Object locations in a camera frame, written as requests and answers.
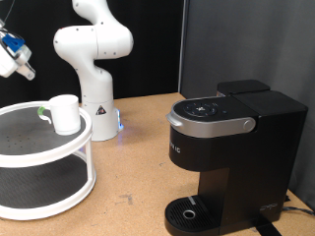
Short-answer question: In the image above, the white two-tier round turntable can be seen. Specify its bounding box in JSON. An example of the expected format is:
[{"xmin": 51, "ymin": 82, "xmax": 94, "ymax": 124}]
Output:
[{"xmin": 0, "ymin": 100, "xmax": 97, "ymax": 221}]

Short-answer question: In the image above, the black fabric curtain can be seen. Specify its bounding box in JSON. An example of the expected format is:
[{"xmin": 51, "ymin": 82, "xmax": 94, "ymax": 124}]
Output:
[{"xmin": 0, "ymin": 0, "xmax": 185, "ymax": 107}]

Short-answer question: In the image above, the black coffee pod machine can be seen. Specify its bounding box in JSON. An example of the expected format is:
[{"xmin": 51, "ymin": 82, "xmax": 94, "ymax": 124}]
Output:
[{"xmin": 178, "ymin": 0, "xmax": 315, "ymax": 210}]

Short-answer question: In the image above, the white mug with green tape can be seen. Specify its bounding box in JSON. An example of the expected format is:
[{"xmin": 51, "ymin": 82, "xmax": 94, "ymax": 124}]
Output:
[{"xmin": 37, "ymin": 93, "xmax": 83, "ymax": 137}]

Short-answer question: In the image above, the black Keurig coffee machine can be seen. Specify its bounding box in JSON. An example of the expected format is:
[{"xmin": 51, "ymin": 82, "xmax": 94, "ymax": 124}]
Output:
[{"xmin": 163, "ymin": 79, "xmax": 309, "ymax": 236}]

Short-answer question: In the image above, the silver coffee machine lid handle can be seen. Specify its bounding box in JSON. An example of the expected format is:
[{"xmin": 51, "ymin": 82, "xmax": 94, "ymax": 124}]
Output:
[{"xmin": 165, "ymin": 111, "xmax": 257, "ymax": 139}]

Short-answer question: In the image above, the black coffee machine power cable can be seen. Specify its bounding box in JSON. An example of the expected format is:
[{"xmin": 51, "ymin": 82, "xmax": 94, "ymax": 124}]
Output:
[{"xmin": 283, "ymin": 206, "xmax": 315, "ymax": 217}]

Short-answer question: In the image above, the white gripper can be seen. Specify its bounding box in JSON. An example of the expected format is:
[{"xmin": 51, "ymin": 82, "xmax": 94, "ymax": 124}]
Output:
[{"xmin": 0, "ymin": 40, "xmax": 36, "ymax": 82}]

